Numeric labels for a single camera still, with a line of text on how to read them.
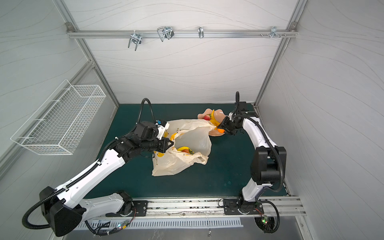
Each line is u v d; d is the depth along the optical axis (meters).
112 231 0.66
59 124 0.69
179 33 0.78
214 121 1.05
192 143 0.94
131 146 0.52
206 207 0.75
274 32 0.76
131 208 0.67
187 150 0.91
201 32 0.78
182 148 0.92
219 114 1.11
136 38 0.79
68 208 0.39
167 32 0.76
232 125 0.75
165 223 0.70
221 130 0.84
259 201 0.61
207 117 1.06
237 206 0.73
